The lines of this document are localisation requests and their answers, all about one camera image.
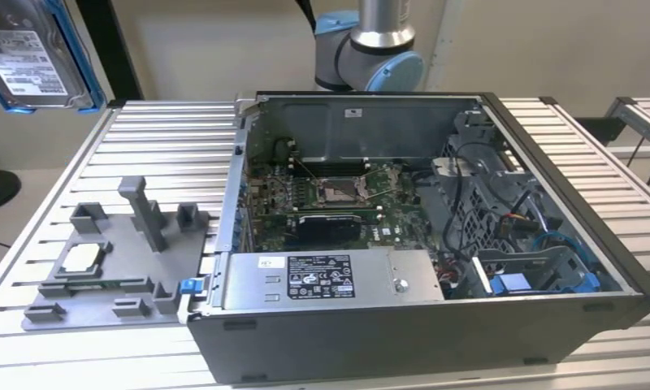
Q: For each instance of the silver power supply unit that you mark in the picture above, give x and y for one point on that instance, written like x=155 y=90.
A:
x=357 y=280

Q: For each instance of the gray disk bay cage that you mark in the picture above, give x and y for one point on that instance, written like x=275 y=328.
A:
x=482 y=211

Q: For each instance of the blue empty disk carrier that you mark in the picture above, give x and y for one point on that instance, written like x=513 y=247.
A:
x=511 y=283

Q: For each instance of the gray parts rack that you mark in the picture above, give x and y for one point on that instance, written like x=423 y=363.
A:
x=118 y=268

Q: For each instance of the black upright post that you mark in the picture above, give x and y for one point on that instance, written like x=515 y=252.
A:
x=118 y=48

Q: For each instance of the silver CPU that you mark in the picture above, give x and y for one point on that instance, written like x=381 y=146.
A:
x=83 y=259

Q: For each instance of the hard disk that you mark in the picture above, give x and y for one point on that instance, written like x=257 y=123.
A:
x=31 y=61

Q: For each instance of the open black PC case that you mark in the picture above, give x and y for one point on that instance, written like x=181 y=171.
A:
x=357 y=345

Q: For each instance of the black RAM slot bank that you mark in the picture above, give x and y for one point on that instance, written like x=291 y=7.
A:
x=330 y=165

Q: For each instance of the CPU socket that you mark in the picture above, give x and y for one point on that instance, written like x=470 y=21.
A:
x=335 y=190

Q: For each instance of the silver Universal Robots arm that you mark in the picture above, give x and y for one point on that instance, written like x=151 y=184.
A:
x=378 y=40

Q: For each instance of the aluminium slat side table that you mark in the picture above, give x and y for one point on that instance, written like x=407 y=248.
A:
x=644 y=118

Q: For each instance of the blue case latch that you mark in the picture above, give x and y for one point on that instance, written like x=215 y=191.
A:
x=190 y=286

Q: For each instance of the green motherboard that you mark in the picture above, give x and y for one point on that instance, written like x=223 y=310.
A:
x=401 y=219

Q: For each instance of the green RAM stick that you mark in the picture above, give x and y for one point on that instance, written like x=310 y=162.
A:
x=102 y=285

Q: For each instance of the black graphics card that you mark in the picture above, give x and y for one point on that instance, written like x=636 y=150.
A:
x=327 y=231

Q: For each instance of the thin locking lever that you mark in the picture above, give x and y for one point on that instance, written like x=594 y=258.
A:
x=309 y=168

